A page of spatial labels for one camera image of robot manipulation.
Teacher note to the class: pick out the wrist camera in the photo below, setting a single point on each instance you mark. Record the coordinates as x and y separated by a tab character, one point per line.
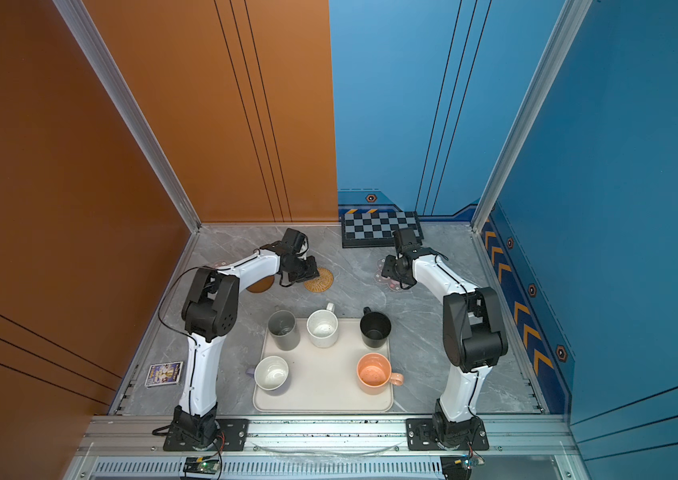
294	242
406	242

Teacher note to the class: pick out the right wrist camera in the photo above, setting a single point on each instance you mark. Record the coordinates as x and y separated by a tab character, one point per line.
406	242

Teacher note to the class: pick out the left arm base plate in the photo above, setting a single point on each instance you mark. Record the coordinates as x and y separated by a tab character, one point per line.
226	435

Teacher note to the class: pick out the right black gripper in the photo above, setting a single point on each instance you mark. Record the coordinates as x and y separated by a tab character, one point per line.
389	272

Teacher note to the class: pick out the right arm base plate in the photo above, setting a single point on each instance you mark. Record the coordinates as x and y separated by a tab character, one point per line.
428	434

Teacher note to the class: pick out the purple card box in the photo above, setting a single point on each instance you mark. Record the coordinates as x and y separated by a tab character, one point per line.
164	374

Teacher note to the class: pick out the cream serving tray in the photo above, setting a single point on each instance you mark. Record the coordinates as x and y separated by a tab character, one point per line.
323	380

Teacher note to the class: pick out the rattan woven round coaster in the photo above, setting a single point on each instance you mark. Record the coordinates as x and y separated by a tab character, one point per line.
321	283

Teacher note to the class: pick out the circuit board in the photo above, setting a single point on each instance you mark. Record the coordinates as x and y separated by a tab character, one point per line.
459	467
202	467

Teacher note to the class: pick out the white mug purple handle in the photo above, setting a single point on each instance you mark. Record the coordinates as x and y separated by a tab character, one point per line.
271	375

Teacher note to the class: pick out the pink flower coaster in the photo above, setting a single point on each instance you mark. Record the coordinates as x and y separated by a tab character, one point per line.
384	282

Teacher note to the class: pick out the black chessboard box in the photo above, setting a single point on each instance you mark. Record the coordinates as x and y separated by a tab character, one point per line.
374	228

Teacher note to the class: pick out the brown wooden round coaster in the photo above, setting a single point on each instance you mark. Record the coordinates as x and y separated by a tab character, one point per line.
262	285

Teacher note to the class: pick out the black mug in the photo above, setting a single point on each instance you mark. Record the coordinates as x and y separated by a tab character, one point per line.
375	328

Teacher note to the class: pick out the aluminium front rail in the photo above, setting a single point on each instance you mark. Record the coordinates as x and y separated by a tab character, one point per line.
363	446

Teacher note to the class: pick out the right circuit board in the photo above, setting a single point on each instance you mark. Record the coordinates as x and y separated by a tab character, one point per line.
459	467

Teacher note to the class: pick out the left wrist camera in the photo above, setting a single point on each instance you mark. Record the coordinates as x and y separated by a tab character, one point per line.
294	242

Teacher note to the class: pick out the orange mug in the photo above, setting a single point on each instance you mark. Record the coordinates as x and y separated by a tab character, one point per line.
374	373

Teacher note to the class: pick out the left circuit board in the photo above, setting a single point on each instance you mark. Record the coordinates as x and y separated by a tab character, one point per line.
202	467

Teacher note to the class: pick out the white speckled mug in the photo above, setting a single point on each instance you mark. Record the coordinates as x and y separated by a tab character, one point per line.
322	327

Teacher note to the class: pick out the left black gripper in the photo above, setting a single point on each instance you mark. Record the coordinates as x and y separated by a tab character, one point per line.
312	272

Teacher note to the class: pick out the grey mug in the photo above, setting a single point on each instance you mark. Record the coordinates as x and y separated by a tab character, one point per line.
282	327

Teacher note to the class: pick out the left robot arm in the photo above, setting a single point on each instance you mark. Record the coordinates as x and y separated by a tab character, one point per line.
210	312

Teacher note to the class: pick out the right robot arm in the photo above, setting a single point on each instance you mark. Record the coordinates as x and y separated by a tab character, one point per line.
474	339

